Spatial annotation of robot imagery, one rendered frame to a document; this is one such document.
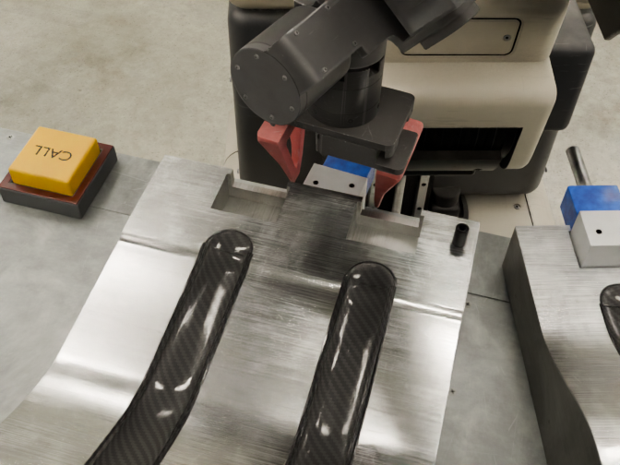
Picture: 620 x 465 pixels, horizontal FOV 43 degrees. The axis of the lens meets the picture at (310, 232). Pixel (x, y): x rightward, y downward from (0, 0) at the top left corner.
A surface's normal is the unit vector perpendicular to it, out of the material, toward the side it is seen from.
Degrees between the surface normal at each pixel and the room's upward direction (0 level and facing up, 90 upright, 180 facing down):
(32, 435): 28
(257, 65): 89
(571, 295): 0
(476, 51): 98
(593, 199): 0
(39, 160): 0
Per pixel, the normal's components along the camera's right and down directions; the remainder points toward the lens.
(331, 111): -0.32, 0.72
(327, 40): 0.47, -0.16
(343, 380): -0.02, -0.58
